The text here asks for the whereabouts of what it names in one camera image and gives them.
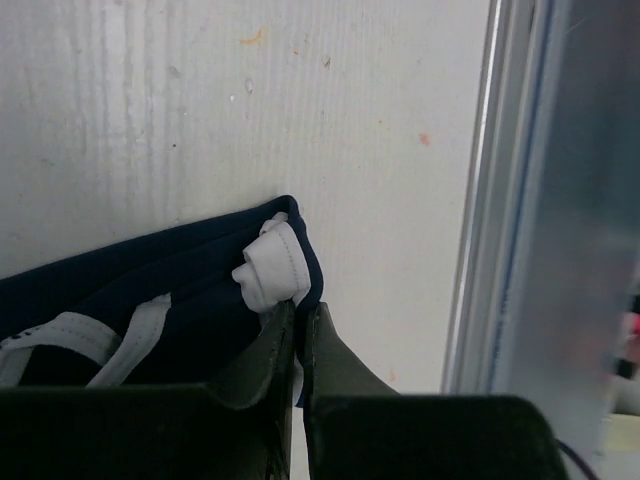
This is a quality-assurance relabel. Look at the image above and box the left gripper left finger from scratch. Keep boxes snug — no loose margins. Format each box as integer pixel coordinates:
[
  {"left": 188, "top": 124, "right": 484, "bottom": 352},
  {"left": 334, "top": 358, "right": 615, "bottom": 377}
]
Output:
[{"left": 1, "top": 303, "right": 294, "bottom": 479}]

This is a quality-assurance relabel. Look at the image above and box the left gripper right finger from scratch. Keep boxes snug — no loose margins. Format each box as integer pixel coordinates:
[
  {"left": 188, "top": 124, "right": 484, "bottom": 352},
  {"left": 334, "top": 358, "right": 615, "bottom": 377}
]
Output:
[{"left": 304, "top": 303, "right": 568, "bottom": 479}]

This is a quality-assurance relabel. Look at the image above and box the navy blue underwear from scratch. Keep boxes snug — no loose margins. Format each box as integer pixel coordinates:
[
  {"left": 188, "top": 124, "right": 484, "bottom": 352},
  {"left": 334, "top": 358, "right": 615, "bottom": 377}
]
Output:
[{"left": 1, "top": 195, "right": 323, "bottom": 387}]

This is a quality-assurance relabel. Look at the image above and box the aluminium mounting rail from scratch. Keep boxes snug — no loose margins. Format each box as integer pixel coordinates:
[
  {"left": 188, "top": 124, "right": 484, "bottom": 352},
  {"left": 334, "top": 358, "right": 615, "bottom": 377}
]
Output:
[{"left": 439, "top": 0, "right": 571, "bottom": 396}]

